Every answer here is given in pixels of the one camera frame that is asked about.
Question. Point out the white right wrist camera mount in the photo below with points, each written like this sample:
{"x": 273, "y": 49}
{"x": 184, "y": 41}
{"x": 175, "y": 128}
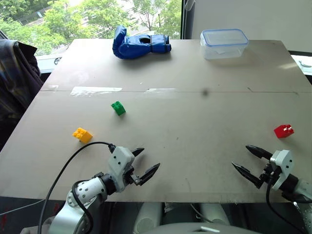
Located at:
{"x": 284, "y": 165}

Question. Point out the clear plastic lidded container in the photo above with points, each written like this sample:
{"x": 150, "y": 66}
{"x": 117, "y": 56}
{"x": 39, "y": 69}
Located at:
{"x": 223, "y": 44}

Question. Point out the silver robot torso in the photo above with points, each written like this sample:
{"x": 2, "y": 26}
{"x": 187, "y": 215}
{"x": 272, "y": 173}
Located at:
{"x": 185, "y": 219}

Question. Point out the blue boxing glove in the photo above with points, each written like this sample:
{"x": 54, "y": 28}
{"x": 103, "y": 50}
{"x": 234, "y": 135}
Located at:
{"x": 136, "y": 46}

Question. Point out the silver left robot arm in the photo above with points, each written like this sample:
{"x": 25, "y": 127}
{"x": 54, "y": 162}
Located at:
{"x": 73, "y": 212}

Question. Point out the green toy brick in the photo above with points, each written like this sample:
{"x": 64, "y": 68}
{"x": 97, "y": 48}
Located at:
{"x": 118, "y": 108}

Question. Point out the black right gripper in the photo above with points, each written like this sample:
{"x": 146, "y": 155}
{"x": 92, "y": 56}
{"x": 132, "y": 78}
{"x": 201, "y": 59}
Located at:
{"x": 270, "y": 172}

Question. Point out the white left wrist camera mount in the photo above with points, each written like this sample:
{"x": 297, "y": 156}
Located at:
{"x": 119, "y": 162}

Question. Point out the yellow toy brick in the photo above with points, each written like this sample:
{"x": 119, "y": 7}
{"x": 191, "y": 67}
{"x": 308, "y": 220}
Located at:
{"x": 82, "y": 134}

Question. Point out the red toy brick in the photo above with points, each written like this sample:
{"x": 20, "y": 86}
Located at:
{"x": 283, "y": 131}

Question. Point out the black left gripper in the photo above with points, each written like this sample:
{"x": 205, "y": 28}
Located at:
{"x": 129, "y": 176}

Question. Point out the dark plaid jacket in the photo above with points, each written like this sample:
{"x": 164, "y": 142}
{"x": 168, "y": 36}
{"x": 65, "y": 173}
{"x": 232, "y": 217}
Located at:
{"x": 17, "y": 80}

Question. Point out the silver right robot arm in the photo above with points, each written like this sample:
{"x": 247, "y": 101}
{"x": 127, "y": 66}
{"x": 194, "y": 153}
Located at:
{"x": 298, "y": 192}

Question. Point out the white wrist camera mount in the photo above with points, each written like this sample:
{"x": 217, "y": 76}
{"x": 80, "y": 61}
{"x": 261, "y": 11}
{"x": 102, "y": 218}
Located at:
{"x": 119, "y": 162}
{"x": 284, "y": 165}

